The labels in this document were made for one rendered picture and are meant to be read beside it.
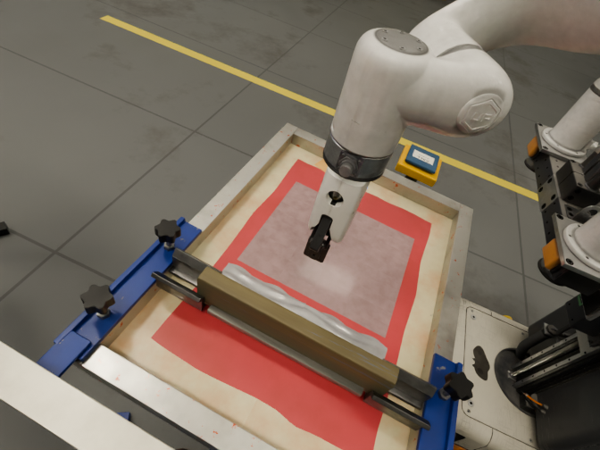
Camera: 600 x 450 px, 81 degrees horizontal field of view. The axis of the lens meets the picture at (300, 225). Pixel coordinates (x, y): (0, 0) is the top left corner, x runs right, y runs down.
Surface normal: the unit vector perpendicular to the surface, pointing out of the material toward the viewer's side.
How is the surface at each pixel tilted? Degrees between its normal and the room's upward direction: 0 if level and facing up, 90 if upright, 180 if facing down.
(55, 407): 0
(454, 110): 88
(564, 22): 126
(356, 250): 0
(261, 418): 0
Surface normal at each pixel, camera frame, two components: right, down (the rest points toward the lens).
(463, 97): -0.02, 0.63
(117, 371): 0.22, -0.64
